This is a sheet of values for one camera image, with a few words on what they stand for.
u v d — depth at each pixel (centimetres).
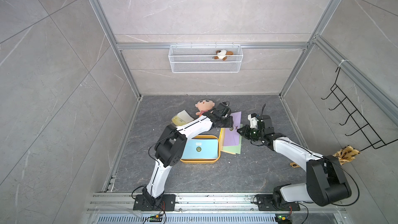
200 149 88
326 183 42
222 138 96
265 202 73
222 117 73
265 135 68
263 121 69
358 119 66
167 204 73
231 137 89
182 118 101
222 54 87
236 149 90
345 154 66
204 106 103
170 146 53
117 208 73
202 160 85
